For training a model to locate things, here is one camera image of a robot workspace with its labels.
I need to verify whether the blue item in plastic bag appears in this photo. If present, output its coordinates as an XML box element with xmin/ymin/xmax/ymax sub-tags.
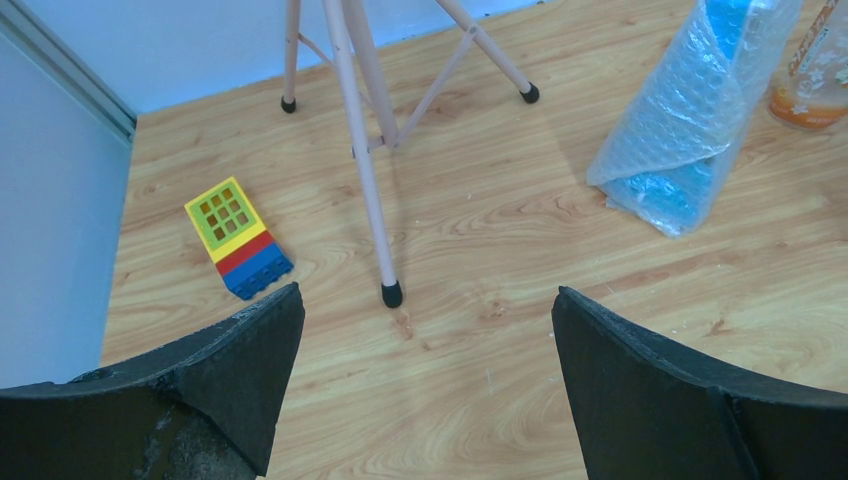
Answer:
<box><xmin>586</xmin><ymin>1</ymin><xmax>802</xmax><ymax>237</ymax></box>

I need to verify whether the yellow red blue toy block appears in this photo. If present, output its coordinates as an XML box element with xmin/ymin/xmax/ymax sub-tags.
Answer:
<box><xmin>184</xmin><ymin>176</ymin><xmax>294</xmax><ymax>301</ymax></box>

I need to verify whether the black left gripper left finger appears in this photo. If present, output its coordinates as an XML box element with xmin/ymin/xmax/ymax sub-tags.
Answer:
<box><xmin>1</xmin><ymin>283</ymin><xmax>305</xmax><ymax>479</ymax></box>

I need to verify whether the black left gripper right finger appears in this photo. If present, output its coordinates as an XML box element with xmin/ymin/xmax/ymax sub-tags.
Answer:
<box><xmin>551</xmin><ymin>287</ymin><xmax>847</xmax><ymax>479</ymax></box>

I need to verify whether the orange tea bottle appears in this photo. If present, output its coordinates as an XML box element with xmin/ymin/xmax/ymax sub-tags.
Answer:
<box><xmin>768</xmin><ymin>0</ymin><xmax>847</xmax><ymax>130</ymax></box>

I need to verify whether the pink music stand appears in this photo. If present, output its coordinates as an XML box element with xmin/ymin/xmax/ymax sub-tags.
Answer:
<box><xmin>280</xmin><ymin>0</ymin><xmax>540</xmax><ymax>309</ymax></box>

